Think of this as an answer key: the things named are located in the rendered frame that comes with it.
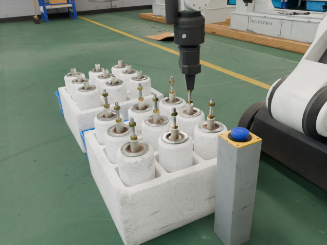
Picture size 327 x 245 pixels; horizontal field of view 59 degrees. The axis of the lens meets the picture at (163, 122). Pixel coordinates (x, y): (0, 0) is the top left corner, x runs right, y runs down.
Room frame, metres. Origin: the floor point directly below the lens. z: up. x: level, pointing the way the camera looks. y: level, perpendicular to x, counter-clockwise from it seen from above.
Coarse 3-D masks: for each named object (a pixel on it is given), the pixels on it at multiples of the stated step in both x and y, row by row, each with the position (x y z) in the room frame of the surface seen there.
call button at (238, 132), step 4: (236, 128) 0.58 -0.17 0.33; (240, 128) 0.58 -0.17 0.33; (244, 128) 0.58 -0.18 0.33; (232, 132) 0.56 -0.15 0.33; (236, 132) 0.56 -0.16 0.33; (240, 132) 0.56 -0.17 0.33; (244, 132) 0.56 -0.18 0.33; (248, 132) 0.56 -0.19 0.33; (236, 136) 0.55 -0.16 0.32; (240, 136) 0.55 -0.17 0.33; (244, 136) 0.55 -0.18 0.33
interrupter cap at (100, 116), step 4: (100, 112) 0.88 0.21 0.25; (112, 112) 0.88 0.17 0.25; (96, 116) 0.85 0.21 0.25; (100, 116) 0.85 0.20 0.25; (104, 116) 0.85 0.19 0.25; (112, 116) 0.85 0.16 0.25; (116, 116) 0.84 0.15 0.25; (100, 120) 0.82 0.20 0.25; (104, 120) 0.82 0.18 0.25; (108, 120) 0.82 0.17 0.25
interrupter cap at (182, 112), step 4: (184, 108) 0.88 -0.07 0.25; (196, 108) 0.87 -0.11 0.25; (180, 112) 0.85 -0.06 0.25; (184, 112) 0.85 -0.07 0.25; (196, 112) 0.84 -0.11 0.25; (200, 112) 0.84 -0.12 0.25; (184, 116) 0.82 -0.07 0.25; (188, 116) 0.81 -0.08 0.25; (192, 116) 0.81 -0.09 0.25; (196, 116) 0.82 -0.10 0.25
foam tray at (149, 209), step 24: (96, 144) 0.80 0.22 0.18; (96, 168) 0.76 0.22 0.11; (192, 168) 0.64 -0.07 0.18; (216, 168) 0.66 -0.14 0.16; (120, 192) 0.56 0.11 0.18; (144, 192) 0.57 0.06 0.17; (168, 192) 0.60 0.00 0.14; (192, 192) 0.63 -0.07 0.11; (120, 216) 0.55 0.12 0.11; (144, 216) 0.56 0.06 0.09; (168, 216) 0.59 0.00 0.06; (192, 216) 0.63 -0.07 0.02; (144, 240) 0.56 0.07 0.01
